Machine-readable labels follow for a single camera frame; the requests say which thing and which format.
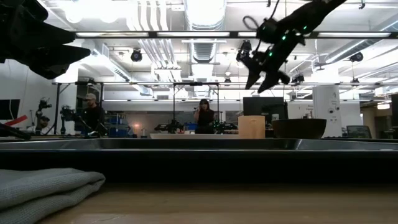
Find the person with dark cap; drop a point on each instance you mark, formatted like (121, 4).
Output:
(45, 124)

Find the white round pillar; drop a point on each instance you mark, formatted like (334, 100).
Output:
(326, 109)

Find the grey cloth napkin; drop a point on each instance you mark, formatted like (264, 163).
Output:
(37, 189)

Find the person standing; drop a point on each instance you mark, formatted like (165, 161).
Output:
(205, 118)

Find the beige ceramic mug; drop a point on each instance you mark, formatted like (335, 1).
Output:
(251, 127)

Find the person with grey cap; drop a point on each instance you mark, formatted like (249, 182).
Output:
(92, 115)

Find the black ceiling spot lamp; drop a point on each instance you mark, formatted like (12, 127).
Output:
(136, 55)
(244, 46)
(356, 57)

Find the black serving tray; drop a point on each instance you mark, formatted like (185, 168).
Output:
(199, 161)

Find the blue storage bins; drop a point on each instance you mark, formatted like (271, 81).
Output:
(117, 127)

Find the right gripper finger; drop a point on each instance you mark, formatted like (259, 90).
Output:
(269, 82)
(252, 73)

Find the black bowl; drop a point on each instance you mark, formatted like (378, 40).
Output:
(298, 129)

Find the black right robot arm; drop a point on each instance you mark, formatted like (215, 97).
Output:
(311, 15)

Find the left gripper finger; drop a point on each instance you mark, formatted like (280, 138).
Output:
(53, 60)
(46, 31)

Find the silver ventilation duct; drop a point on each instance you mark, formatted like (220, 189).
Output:
(203, 15)

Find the dark wall monitor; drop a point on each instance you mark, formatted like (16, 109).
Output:
(9, 109)

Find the black metal rig frame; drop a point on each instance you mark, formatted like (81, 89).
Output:
(196, 83)
(58, 105)

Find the black overhead frame bar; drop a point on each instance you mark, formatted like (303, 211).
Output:
(199, 34)

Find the black desk monitor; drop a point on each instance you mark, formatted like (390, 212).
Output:
(261, 107)

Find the red item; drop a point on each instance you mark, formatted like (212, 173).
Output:
(17, 120)

